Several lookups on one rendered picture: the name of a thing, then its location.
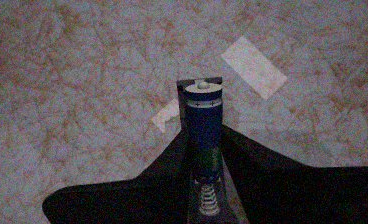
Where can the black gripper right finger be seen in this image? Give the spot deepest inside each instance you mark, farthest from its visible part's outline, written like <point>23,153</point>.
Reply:
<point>275,189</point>

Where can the dark blue cylindrical battery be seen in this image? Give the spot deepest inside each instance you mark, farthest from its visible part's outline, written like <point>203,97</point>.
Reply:
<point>204,111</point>

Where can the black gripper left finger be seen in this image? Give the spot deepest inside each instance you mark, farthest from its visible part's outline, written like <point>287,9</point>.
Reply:
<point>158,195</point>

